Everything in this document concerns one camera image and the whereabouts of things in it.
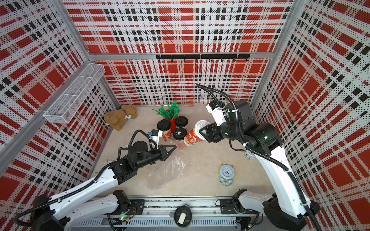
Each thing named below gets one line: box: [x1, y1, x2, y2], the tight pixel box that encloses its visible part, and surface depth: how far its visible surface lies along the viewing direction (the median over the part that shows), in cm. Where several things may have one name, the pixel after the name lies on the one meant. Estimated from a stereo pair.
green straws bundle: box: [151, 100, 182, 120], surface depth 100 cm
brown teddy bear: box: [104, 105, 138, 131], surface depth 106 cm
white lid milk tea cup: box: [183, 119, 211, 146], surface depth 61 cm
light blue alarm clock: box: [219, 163, 235, 187], surface depth 82 cm
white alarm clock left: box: [98, 161, 115, 176], surface depth 53 cm
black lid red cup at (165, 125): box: [156, 118, 172, 142], surface depth 89 cm
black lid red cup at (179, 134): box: [172, 127, 188, 151], surface depth 84 cm
